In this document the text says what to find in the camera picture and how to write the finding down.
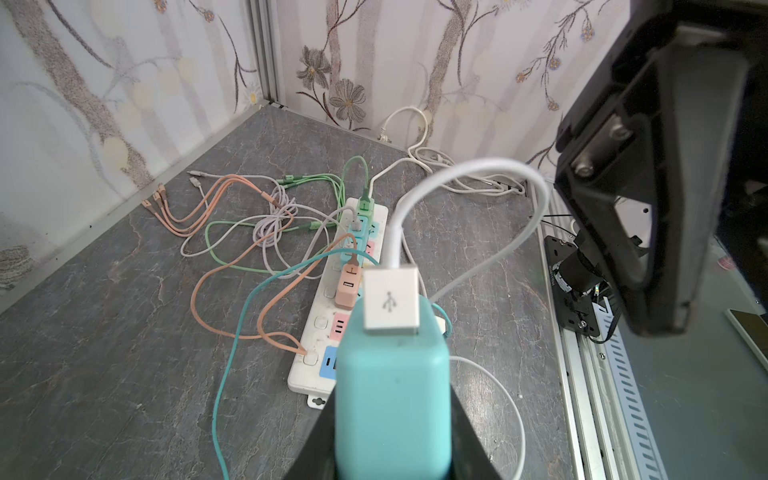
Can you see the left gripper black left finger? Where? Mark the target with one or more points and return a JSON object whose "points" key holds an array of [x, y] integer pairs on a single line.
{"points": [[316, 460]]}

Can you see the pink charger plug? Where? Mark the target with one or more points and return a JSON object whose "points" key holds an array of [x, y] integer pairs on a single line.
{"points": [[348, 286]]}

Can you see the white six-outlet colourful power strip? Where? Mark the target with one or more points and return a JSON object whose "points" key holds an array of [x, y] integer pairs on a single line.
{"points": [[313, 373]]}

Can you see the dark green charger plug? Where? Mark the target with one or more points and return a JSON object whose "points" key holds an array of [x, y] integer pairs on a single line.
{"points": [[366, 204]]}

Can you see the aluminium rail frame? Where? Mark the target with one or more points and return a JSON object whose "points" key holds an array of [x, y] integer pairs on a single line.
{"points": [[609, 430]]}

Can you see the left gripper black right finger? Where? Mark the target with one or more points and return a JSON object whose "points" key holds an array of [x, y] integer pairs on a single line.
{"points": [[469, 460]]}

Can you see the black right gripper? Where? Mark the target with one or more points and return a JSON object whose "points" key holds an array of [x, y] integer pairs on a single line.
{"points": [[665, 149]]}

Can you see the teal charger plug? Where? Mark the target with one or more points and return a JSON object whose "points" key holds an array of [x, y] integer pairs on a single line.
{"points": [[358, 243], [361, 224], [393, 402]]}

